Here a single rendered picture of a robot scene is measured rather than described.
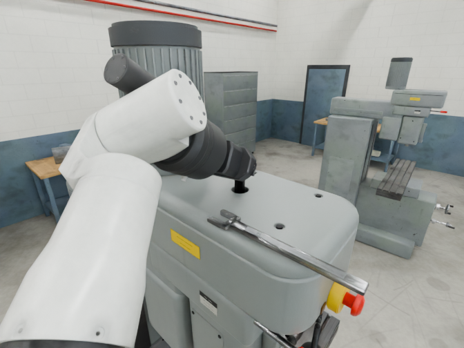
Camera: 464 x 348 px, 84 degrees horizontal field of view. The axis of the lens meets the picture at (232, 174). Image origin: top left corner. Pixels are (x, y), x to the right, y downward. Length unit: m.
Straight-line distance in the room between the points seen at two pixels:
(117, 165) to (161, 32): 0.40
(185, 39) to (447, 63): 6.50
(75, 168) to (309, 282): 0.32
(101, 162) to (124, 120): 0.07
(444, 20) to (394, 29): 0.82
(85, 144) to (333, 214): 0.39
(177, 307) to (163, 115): 0.58
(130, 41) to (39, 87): 4.07
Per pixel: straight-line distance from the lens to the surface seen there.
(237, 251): 0.42
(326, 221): 0.47
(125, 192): 0.20
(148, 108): 0.26
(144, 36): 0.58
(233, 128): 5.90
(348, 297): 0.52
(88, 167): 0.23
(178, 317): 0.78
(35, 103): 4.63
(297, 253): 0.37
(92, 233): 0.19
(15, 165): 4.71
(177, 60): 0.59
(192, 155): 0.31
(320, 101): 7.49
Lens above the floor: 2.13
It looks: 23 degrees down
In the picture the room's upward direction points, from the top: straight up
